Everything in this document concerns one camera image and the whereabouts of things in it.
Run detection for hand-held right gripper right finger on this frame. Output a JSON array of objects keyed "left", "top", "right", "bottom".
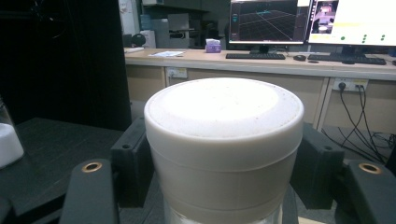
[{"left": 290, "top": 122, "right": 346, "bottom": 211}]

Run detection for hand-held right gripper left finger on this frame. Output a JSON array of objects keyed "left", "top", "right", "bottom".
[{"left": 109, "top": 116, "right": 156, "bottom": 209}]

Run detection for black low shelf with legs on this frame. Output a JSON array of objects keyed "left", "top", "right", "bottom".
[{"left": 0, "top": 117, "right": 166, "bottom": 224}]

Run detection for white cup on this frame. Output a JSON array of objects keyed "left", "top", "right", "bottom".
[{"left": 143, "top": 77, "right": 305, "bottom": 224}]

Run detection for glass jar with silver lid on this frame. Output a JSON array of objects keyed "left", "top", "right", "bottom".
[{"left": 0, "top": 94, "right": 25, "bottom": 170}]

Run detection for black keyboard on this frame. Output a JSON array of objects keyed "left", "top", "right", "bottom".
[
  {"left": 225, "top": 52, "right": 287, "bottom": 61},
  {"left": 306, "top": 53, "right": 388, "bottom": 66}
]

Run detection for white papers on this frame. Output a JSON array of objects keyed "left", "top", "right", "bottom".
[{"left": 148, "top": 49, "right": 187, "bottom": 59}]

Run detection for long beige desk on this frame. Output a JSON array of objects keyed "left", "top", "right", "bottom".
[{"left": 123, "top": 48, "right": 396, "bottom": 135}]

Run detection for black round device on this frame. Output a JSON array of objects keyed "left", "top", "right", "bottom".
[{"left": 130, "top": 33, "right": 147, "bottom": 48}]

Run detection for black curtain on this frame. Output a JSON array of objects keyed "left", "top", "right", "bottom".
[{"left": 0, "top": 0, "right": 133, "bottom": 133}]

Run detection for grey machine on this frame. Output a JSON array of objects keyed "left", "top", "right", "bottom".
[{"left": 167, "top": 12, "right": 191, "bottom": 49}]

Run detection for purple tissue box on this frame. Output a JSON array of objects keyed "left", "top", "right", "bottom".
[{"left": 204, "top": 38, "right": 222, "bottom": 54}]

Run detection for monitor with white screen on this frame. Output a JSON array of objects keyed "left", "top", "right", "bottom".
[{"left": 306, "top": 0, "right": 396, "bottom": 58}]

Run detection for monitor with dark grid screen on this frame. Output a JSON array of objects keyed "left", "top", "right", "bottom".
[{"left": 228, "top": 0, "right": 308, "bottom": 54}]

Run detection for bundle of black power cables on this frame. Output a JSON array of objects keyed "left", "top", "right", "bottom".
[{"left": 320, "top": 83, "right": 396, "bottom": 166}]

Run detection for white wall socket with plugs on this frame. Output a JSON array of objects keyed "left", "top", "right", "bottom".
[{"left": 332, "top": 77, "right": 370, "bottom": 93}]

